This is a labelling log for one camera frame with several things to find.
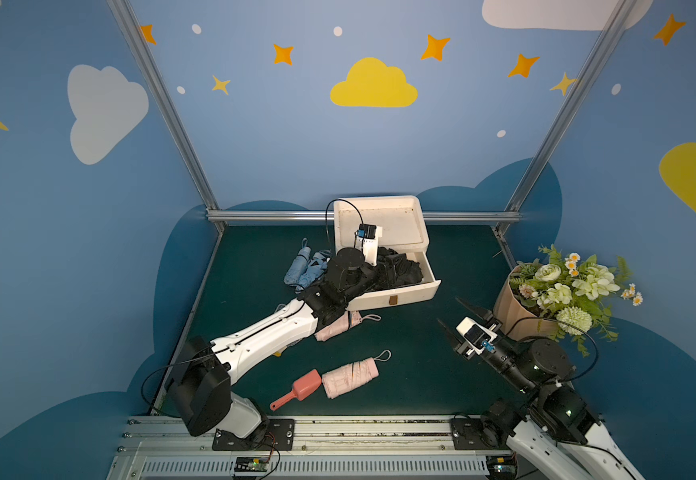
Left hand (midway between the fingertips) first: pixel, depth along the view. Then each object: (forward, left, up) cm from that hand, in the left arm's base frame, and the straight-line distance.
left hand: (398, 250), depth 72 cm
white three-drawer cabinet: (+20, -3, -8) cm, 22 cm away
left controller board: (-42, +35, -33) cm, 64 cm away
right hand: (-14, -12, -1) cm, 19 cm away
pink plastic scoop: (-25, +24, -30) cm, 46 cm away
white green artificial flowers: (-10, -39, -2) cm, 40 cm away
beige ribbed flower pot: (-7, -35, -19) cm, 41 cm away
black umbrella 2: (-4, -2, -4) cm, 6 cm away
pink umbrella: (-6, +13, -29) cm, 32 cm away
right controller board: (-41, -27, -34) cm, 60 cm away
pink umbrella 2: (-22, +10, -28) cm, 37 cm away
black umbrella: (-5, +3, +3) cm, 7 cm away
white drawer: (-5, -3, -13) cm, 14 cm away
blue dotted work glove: (-16, +33, -31) cm, 48 cm away
